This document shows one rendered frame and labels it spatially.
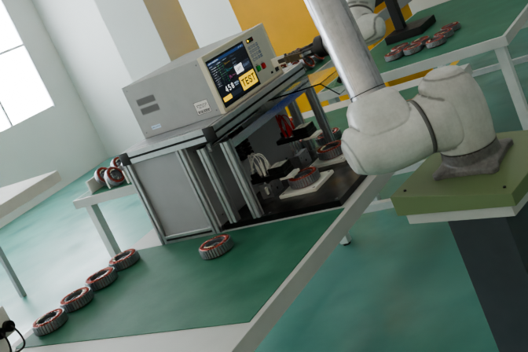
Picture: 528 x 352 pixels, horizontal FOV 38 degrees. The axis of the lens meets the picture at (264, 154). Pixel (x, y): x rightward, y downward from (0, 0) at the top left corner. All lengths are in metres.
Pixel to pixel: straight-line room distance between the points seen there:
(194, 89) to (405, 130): 0.90
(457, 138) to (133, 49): 5.00
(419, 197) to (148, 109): 1.13
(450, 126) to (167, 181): 1.08
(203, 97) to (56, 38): 8.18
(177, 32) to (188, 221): 4.19
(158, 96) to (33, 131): 7.49
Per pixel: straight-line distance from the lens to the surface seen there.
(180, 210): 2.71
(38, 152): 10.13
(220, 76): 2.61
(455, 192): 2.02
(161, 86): 2.70
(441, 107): 2.01
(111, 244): 4.54
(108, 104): 10.51
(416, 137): 1.99
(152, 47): 6.66
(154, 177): 2.71
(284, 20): 6.50
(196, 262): 2.47
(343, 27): 2.03
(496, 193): 1.95
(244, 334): 1.86
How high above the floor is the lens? 1.50
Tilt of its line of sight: 12 degrees down
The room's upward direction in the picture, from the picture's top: 24 degrees counter-clockwise
